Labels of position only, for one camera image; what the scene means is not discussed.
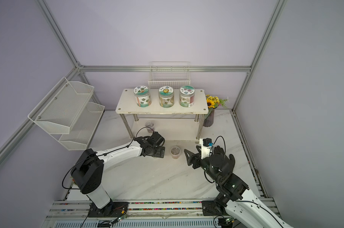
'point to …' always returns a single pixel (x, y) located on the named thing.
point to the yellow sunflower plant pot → (213, 102)
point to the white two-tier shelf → (176, 113)
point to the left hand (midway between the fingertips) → (155, 153)
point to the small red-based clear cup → (175, 151)
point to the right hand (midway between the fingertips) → (191, 151)
